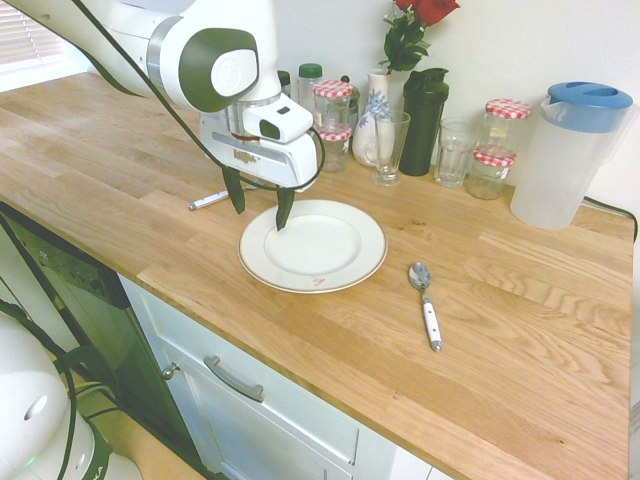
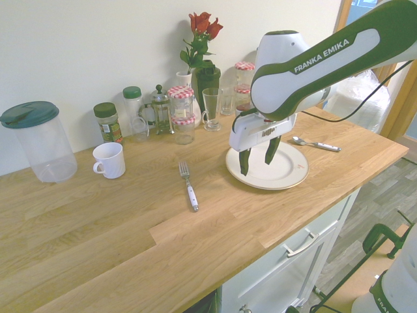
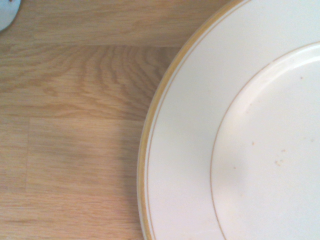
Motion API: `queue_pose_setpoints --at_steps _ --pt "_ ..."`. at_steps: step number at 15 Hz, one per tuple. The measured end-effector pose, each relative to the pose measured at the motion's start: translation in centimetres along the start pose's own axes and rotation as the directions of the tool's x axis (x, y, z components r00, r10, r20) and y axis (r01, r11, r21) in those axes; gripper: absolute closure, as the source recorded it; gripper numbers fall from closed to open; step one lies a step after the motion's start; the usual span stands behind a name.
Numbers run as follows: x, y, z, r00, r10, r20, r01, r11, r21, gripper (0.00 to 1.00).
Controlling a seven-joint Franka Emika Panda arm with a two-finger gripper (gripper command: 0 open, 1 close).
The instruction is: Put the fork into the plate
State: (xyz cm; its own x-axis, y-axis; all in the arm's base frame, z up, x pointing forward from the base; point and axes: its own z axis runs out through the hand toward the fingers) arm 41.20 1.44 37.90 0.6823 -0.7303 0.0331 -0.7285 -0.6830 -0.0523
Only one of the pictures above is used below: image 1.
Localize white handled metal spoon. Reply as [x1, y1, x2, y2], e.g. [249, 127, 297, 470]
[407, 261, 444, 353]

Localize white vase blue floral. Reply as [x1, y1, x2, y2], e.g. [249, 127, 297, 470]
[351, 68, 392, 168]

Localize clear bottle green cap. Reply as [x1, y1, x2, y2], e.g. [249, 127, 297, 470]
[297, 62, 324, 115]

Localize white plate gold rim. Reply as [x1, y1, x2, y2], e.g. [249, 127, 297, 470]
[238, 199, 389, 296]

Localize glass jar red checked lid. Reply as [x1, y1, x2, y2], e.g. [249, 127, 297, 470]
[312, 79, 355, 134]
[483, 97, 533, 152]
[316, 124, 353, 174]
[466, 145, 518, 202]

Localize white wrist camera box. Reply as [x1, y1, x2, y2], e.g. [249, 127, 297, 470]
[243, 96, 315, 145]

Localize silver drawer handle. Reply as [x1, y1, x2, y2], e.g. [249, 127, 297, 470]
[202, 354, 266, 404]

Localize footed clear glass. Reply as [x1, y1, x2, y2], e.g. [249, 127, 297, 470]
[369, 109, 413, 188]

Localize white window blind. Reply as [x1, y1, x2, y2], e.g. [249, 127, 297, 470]
[0, 0, 67, 77]

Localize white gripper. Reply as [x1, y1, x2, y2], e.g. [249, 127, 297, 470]
[199, 112, 320, 233]

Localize clear glass tumbler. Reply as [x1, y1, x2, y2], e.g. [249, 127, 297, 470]
[433, 116, 480, 189]

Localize red roses green leaves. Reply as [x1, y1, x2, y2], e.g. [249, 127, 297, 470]
[377, 0, 462, 77]

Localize frosted pitcher blue lid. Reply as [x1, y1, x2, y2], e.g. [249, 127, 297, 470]
[508, 80, 635, 231]

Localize white pen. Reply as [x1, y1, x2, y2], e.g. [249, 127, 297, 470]
[188, 175, 268, 212]

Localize black shaker bottle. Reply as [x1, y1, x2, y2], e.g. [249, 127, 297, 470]
[397, 67, 451, 178]

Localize white cabinet drawer with handle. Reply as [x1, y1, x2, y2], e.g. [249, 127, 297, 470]
[116, 272, 437, 480]

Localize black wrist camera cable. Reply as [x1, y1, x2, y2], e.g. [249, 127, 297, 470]
[69, 0, 328, 195]

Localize dark robot base cable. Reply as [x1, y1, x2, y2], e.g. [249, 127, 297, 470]
[0, 298, 119, 480]

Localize dark built-in appliance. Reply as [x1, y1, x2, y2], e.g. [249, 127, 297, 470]
[0, 201, 202, 472]

